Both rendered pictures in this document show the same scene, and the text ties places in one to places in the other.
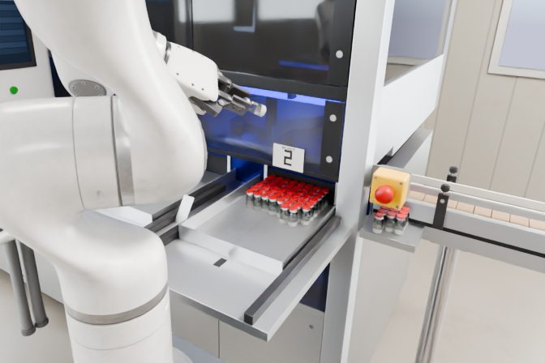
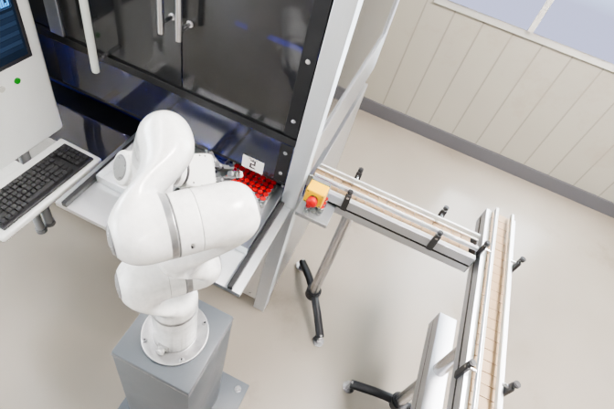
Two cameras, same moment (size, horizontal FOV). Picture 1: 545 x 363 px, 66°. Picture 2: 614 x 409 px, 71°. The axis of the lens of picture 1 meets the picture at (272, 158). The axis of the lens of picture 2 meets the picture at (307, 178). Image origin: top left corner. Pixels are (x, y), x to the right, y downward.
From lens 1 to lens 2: 0.79 m
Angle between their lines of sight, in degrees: 30
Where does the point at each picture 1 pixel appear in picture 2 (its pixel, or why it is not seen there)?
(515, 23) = not seen: outside the picture
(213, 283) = not seen: hidden behind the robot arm
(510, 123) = (440, 49)
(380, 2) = (322, 104)
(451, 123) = (395, 39)
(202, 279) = not seen: hidden behind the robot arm
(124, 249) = (183, 300)
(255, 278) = (231, 256)
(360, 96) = (303, 148)
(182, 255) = not seen: hidden behind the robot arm
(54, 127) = (162, 281)
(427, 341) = (330, 255)
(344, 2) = (300, 94)
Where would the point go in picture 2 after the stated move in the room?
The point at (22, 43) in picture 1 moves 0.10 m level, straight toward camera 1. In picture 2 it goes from (18, 41) to (28, 58)
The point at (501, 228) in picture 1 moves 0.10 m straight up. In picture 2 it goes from (376, 216) to (386, 200)
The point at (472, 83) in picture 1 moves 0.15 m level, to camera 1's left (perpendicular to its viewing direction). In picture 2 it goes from (418, 8) to (398, 5)
